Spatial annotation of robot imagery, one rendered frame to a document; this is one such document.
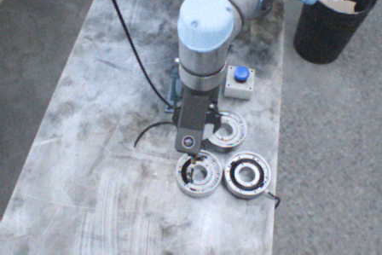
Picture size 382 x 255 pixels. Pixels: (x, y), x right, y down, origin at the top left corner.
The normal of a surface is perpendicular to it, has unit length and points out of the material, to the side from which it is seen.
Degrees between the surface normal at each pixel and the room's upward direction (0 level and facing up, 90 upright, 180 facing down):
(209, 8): 0
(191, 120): 29
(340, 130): 0
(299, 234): 0
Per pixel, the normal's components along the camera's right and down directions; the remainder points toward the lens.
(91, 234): 0.03, -0.51
